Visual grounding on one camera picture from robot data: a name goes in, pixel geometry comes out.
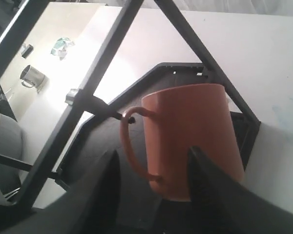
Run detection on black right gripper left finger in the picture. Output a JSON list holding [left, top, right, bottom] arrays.
[[0, 150, 120, 234]]

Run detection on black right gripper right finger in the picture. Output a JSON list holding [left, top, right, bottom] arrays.
[[187, 146, 293, 234]]

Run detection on steel cup with handle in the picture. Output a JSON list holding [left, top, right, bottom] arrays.
[[20, 65, 46, 93]]

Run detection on black metal shelf rack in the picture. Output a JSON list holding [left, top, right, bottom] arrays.
[[0, 0, 262, 234]]

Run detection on green white crumpled packet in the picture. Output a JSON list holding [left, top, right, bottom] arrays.
[[50, 37, 75, 60]]

